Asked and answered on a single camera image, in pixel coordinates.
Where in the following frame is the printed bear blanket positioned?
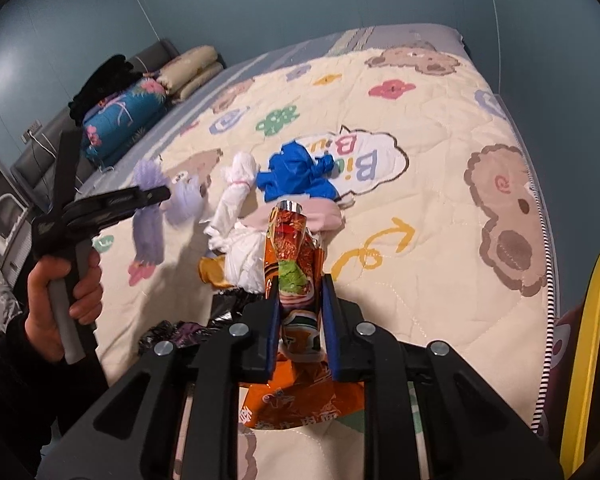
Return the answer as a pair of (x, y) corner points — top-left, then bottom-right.
(87, 42), (562, 480)

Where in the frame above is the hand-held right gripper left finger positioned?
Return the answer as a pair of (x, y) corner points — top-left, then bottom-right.
(37, 295), (281, 480)

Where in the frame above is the person's left forearm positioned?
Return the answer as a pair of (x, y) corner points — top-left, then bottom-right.
(0, 314), (112, 480)

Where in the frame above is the white plastic bag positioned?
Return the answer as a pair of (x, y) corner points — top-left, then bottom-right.
(223, 224), (281, 294)
(204, 152), (259, 256)

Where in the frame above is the yellow trash bin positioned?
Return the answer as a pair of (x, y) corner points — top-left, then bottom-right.
(559, 230), (600, 480)

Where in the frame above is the blue plastic bag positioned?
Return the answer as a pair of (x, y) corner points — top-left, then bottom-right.
(255, 140), (339, 207)

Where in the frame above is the grey headboard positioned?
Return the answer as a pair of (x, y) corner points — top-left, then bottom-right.
(9, 39), (182, 211)

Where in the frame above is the purple fluffy cloth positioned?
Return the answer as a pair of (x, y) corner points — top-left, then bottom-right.
(129, 157), (206, 283)

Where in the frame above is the person's left hand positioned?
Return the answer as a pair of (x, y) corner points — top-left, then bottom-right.
(24, 249), (104, 364)

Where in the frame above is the beige pillow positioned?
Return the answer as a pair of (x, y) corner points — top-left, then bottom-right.
(172, 62), (227, 102)
(158, 45), (219, 87)

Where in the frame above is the dark shiny wrapper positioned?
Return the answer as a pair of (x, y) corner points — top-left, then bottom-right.
(137, 320), (217, 357)

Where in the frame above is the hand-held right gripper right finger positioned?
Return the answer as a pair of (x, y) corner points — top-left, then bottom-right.
(321, 276), (564, 480)

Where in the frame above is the grey striped bed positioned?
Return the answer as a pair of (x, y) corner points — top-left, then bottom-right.
(75, 24), (568, 480)

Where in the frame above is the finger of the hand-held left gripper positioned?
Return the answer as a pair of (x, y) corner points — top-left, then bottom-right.
(128, 185), (172, 212)

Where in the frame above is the small orange wrapper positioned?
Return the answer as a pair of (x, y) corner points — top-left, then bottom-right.
(198, 257), (228, 289)

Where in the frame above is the black cloth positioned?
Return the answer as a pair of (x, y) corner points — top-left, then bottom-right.
(68, 55), (144, 124)

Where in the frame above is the pink cloth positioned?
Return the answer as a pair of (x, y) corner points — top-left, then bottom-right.
(240, 198), (344, 235)

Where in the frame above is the blue floral pillow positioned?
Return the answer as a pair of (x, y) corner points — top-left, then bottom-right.
(81, 77), (172, 167)

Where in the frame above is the orange snack packet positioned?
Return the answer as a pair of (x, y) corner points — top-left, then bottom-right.
(239, 200), (367, 432)

